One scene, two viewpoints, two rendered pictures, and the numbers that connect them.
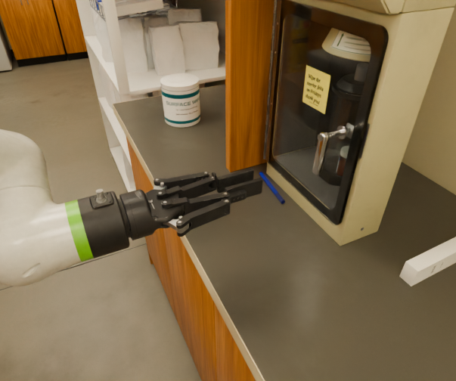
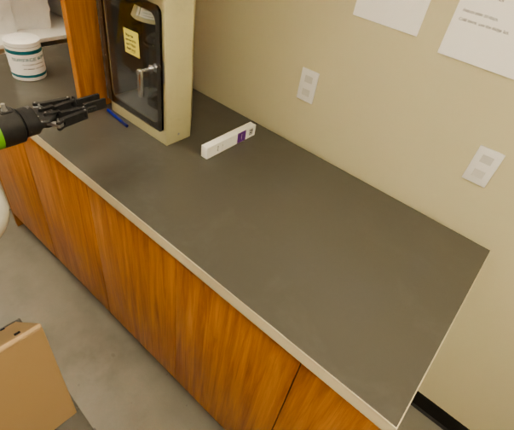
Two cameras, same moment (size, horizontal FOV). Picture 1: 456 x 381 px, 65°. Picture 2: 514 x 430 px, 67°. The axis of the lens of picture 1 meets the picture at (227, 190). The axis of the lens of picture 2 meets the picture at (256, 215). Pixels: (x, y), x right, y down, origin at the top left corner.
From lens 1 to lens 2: 65 cm
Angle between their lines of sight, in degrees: 24
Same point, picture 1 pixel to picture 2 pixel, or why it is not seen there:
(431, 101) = (216, 52)
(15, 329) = not seen: outside the picture
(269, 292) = (124, 172)
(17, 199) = not seen: outside the picture
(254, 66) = (87, 27)
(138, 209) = (29, 114)
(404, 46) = (171, 16)
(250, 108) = (90, 59)
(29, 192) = not seen: outside the picture
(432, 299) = (217, 163)
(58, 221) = not seen: outside the picture
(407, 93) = (181, 43)
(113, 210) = (14, 115)
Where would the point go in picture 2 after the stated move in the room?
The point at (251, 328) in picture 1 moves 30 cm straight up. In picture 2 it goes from (114, 188) to (102, 95)
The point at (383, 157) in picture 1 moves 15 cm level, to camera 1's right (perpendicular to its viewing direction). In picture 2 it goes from (178, 84) to (222, 82)
